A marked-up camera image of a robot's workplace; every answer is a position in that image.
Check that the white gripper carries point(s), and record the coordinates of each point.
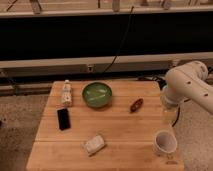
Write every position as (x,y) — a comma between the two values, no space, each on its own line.
(170,99)

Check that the red dried pepper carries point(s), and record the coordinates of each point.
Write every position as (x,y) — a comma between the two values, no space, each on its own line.
(136,105)

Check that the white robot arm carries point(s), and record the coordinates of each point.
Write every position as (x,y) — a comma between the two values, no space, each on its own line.
(186,81)

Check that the white cup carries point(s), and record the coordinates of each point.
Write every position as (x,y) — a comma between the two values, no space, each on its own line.
(164,143)

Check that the green bowl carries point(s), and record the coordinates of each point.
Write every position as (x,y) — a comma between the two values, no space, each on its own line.
(97,94)

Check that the white wrapped packet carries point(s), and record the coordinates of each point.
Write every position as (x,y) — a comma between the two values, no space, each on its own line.
(94,144)

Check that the clear plastic bottle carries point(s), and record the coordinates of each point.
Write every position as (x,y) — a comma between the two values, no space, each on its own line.
(66,96)

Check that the black smartphone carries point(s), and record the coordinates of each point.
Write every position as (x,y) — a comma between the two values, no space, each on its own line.
(63,119)

